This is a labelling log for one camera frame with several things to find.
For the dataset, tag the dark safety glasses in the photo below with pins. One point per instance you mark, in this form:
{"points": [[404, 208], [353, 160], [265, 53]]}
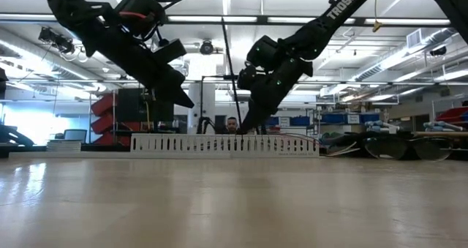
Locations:
{"points": [[406, 149]]}

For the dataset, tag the brown wooden bench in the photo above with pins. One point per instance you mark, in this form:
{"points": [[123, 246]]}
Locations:
{"points": [[438, 134]]}

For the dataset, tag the black ceiling camera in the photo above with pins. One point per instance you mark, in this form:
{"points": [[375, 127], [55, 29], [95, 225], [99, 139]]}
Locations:
{"points": [[438, 51], [206, 47], [55, 39]]}

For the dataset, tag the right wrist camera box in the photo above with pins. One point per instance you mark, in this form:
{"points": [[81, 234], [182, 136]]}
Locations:
{"points": [[263, 52]]}

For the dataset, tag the white vent grille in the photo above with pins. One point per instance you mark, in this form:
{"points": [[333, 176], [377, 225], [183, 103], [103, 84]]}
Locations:
{"points": [[414, 38]]}

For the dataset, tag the blue bin shelf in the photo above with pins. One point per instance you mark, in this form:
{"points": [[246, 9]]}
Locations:
{"points": [[336, 119]]}

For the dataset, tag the pale material roll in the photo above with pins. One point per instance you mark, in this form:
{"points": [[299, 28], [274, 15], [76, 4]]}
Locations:
{"points": [[380, 126], [438, 126]]}

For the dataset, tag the silver ventilation duct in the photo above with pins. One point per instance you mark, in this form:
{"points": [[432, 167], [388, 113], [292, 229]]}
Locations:
{"points": [[395, 59]]}

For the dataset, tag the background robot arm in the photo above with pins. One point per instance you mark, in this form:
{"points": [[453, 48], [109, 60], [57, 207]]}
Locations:
{"points": [[204, 125]]}

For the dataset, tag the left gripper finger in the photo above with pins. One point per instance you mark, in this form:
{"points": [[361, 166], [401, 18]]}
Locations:
{"points": [[175, 92]]}

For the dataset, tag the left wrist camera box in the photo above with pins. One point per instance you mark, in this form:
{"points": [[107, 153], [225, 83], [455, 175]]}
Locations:
{"points": [[139, 6]]}

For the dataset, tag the white pillar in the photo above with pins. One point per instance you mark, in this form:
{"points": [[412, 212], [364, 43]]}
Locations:
{"points": [[208, 112]]}

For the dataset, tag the red clip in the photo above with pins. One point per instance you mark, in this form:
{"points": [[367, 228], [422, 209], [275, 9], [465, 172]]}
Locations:
{"points": [[133, 14]]}

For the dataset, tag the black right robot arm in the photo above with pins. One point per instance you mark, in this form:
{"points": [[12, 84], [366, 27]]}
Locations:
{"points": [[343, 3]]}

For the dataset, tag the overhead light bar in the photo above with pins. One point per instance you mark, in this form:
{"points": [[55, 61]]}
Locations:
{"points": [[212, 19]]}

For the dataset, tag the grey monitor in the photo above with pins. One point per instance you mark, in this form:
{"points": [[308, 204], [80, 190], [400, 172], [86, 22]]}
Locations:
{"points": [[75, 135]]}

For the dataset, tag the yellow hanging tag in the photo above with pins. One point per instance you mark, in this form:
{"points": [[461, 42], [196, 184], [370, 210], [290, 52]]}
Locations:
{"points": [[377, 26]]}

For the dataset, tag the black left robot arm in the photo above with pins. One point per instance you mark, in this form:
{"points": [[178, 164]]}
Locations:
{"points": [[66, 6]]}

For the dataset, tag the black station frame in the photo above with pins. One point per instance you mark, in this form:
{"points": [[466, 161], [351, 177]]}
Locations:
{"points": [[219, 77]]}

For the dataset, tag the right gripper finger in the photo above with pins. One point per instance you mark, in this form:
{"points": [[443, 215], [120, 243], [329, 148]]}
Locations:
{"points": [[257, 118]]}

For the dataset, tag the black monitor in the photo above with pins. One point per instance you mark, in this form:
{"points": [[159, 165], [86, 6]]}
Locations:
{"points": [[128, 105]]}

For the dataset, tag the person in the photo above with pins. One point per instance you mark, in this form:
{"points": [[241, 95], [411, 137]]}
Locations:
{"points": [[231, 125]]}

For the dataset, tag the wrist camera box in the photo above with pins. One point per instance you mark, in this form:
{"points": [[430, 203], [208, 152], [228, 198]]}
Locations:
{"points": [[263, 52], [139, 6]]}

